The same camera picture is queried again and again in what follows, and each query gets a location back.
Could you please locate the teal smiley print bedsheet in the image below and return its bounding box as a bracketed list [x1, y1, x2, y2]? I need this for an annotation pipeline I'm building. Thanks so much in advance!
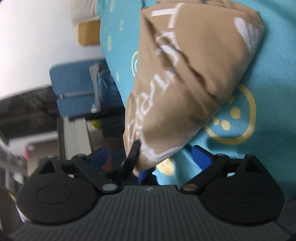
[96, 0, 296, 202]

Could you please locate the dark window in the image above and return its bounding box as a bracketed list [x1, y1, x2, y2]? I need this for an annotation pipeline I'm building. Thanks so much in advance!
[0, 87, 58, 139]

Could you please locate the tan printed t-shirt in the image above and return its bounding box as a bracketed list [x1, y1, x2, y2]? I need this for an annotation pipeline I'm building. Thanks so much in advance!
[122, 0, 265, 178]

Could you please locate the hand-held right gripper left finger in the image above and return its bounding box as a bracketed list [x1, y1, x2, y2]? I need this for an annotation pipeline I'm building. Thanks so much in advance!
[39, 146, 119, 194]

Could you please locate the white desk with dark top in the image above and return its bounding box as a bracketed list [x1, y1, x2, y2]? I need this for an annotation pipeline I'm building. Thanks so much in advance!
[57, 109, 126, 160]

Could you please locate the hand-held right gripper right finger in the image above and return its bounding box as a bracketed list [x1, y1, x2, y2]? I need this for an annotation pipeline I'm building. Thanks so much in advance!
[180, 145, 260, 194]

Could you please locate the tall blue covered chair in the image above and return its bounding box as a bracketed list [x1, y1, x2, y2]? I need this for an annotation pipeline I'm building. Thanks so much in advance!
[49, 59, 124, 138]

